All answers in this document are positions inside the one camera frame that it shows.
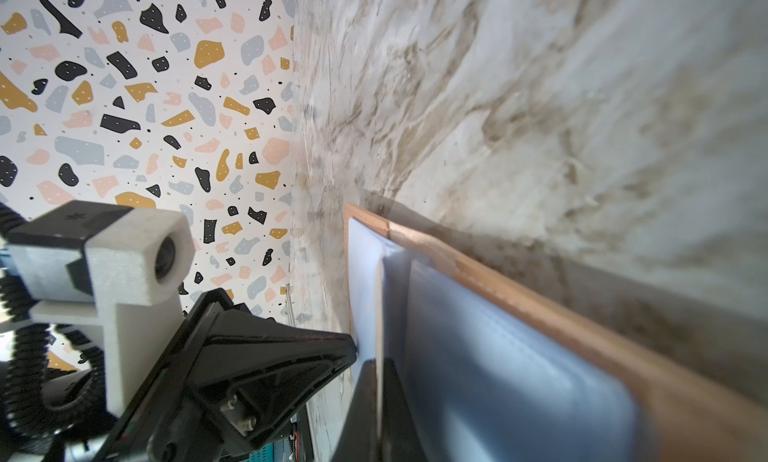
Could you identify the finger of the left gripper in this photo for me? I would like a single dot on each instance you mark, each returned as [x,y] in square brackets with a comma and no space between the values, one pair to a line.
[226,385]

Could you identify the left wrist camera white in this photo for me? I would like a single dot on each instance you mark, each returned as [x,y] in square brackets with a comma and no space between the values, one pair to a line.
[113,272]

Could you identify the tan leather card holder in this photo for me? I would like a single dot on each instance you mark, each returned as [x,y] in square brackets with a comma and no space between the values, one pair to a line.
[493,371]

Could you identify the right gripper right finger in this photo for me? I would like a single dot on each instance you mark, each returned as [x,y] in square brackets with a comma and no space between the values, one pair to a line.
[399,438]

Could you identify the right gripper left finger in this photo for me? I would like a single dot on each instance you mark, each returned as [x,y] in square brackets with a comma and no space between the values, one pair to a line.
[359,439]

